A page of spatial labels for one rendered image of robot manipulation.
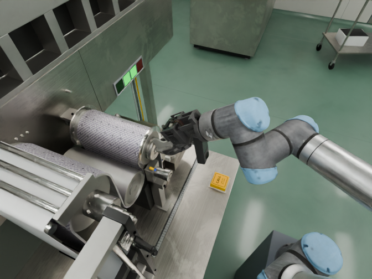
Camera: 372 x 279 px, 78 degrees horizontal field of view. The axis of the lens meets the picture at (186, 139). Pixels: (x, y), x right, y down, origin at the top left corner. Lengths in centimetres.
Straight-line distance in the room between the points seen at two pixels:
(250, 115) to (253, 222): 161
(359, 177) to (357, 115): 272
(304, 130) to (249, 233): 148
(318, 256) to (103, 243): 60
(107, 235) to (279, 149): 39
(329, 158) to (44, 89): 79
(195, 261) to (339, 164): 62
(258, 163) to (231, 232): 147
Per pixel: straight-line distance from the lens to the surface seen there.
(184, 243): 98
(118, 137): 74
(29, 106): 82
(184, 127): 60
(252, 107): 49
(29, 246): 109
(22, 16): 78
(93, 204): 57
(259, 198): 214
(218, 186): 106
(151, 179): 81
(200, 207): 103
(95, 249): 45
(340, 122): 306
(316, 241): 85
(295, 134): 60
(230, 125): 51
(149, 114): 195
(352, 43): 394
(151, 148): 72
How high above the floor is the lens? 185
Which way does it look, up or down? 51 degrees down
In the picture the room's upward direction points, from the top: straight up
